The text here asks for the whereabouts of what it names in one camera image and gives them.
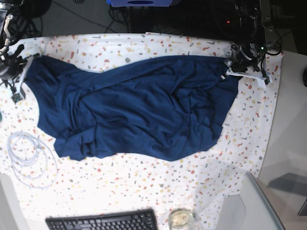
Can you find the blue box at top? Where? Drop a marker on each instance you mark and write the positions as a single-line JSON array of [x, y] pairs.
[[139, 3]]

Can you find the black computer keyboard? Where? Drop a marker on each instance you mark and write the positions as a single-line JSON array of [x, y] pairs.
[[133, 220]]

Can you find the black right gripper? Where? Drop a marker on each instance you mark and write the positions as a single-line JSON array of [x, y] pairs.
[[12, 64]]

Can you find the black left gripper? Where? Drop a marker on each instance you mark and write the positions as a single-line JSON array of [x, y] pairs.
[[243, 57]]

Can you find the grey monitor edge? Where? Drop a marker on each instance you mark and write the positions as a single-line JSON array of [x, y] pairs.
[[260, 214]]

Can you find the terrazzo patterned tablecloth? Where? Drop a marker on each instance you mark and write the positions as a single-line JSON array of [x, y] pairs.
[[49, 186]]

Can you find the clear glass jar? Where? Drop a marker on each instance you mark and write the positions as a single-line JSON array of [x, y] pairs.
[[181, 219]]

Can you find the dark blue t-shirt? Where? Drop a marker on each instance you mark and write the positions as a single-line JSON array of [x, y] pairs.
[[165, 107]]

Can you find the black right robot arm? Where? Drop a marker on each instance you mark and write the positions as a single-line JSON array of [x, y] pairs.
[[5, 19]]

